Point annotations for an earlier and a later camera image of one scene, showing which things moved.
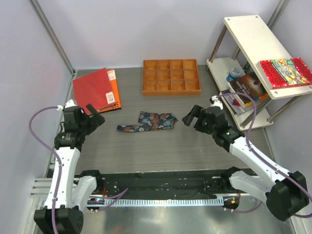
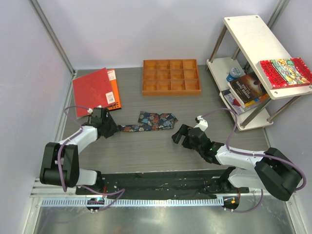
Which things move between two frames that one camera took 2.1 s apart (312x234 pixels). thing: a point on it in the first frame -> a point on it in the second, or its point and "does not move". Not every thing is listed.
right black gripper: (198, 112) -> (183, 130)
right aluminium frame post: (279, 9) does not move
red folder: (94, 88) does not move
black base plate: (186, 184) does not move
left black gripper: (98, 119) -> (113, 127)
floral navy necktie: (150, 121) does not move
